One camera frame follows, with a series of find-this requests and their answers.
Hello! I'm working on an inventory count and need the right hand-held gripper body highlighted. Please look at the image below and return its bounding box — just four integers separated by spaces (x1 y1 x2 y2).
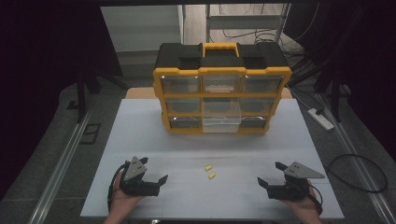
266 161 326 201

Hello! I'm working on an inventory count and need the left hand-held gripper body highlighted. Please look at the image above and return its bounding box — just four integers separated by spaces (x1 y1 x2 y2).
119 156 162 198

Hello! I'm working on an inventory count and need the clear plastic drawer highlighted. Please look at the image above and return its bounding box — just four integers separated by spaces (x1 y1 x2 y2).
202 98 243 134

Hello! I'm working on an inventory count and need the person's right hand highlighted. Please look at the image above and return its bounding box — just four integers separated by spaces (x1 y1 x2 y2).
280 179 322 217

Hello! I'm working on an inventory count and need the person's left hand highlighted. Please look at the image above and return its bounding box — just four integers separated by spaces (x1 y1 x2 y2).
110 173 147 215

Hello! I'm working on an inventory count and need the white power strip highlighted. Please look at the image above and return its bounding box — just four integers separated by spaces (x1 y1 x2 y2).
306 107 335 132

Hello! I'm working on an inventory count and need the black metal stand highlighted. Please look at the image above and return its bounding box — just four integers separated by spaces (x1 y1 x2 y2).
66 66 129 124
313 69 348 123

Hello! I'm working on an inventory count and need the yellow black drawer organizer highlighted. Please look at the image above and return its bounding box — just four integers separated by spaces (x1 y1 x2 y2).
152 41 293 135

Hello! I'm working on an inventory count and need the grey metal shelf rack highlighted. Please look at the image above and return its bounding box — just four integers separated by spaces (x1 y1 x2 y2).
205 3 291 44

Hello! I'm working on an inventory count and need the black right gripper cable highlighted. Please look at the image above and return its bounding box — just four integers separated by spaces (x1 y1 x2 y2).
307 182 324 217

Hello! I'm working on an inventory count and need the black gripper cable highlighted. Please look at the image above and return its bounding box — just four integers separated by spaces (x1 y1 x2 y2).
307 182 324 217
106 161 128 213

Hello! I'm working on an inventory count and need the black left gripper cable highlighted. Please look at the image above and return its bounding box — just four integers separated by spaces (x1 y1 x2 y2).
106 161 128 213

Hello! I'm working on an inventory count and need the black floor frame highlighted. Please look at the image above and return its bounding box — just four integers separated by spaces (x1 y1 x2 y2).
79 122 102 146

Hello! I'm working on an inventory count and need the black plug with cable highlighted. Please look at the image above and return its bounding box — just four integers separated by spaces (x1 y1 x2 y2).
284 84 325 116

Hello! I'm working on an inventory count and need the metal floor rail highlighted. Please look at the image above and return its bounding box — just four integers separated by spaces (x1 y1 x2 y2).
313 92 396 224
27 110 93 224

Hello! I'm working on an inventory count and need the black looped floor cable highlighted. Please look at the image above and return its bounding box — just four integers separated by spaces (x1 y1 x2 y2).
326 153 389 194

